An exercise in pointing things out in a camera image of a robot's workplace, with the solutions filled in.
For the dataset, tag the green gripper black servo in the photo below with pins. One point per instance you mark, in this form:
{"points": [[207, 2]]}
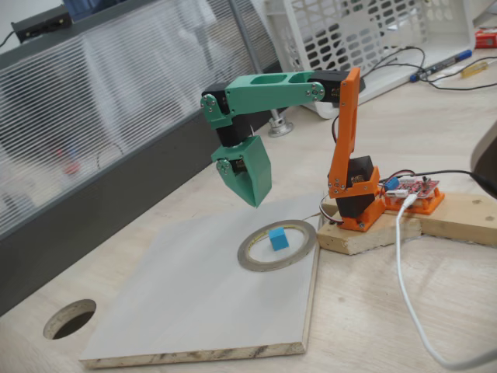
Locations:
{"points": [[254, 165]]}

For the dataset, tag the blue cube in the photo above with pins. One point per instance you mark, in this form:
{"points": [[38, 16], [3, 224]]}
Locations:
{"points": [[279, 240]]}

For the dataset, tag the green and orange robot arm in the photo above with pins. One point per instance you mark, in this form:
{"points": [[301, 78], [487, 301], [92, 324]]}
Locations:
{"points": [[268, 97]]}

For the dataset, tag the grey plywood board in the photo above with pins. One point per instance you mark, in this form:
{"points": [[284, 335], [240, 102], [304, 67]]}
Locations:
{"points": [[194, 291]]}

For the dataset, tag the grey frosted desk partition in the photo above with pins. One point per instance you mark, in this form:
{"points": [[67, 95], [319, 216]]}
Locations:
{"points": [[97, 175]]}

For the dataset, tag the red controller board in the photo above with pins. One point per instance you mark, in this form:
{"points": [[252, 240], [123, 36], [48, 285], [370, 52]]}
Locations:
{"points": [[419, 186]]}

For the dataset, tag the orange controller board holder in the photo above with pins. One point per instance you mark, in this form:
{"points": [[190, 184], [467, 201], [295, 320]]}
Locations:
{"points": [[431, 204]]}

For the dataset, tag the long wooden base plank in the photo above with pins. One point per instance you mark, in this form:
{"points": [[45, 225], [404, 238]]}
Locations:
{"points": [[458, 217]]}

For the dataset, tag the blue marker pen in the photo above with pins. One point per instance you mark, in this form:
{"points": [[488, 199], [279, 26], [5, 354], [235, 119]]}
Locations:
{"points": [[442, 64]]}

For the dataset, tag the white perforated plastic basket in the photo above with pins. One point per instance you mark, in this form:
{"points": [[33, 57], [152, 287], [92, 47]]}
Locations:
{"points": [[438, 46]]}

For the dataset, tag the grey rounded chair part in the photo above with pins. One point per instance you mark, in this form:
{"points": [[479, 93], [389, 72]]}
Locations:
{"points": [[489, 143]]}

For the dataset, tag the black box device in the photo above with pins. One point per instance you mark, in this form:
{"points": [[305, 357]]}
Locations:
{"points": [[42, 23]]}

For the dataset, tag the small red box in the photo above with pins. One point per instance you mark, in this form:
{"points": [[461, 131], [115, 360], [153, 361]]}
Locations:
{"points": [[487, 40]]}

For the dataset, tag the metal partition post with foot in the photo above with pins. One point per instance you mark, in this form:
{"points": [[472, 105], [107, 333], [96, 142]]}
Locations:
{"points": [[280, 126]]}

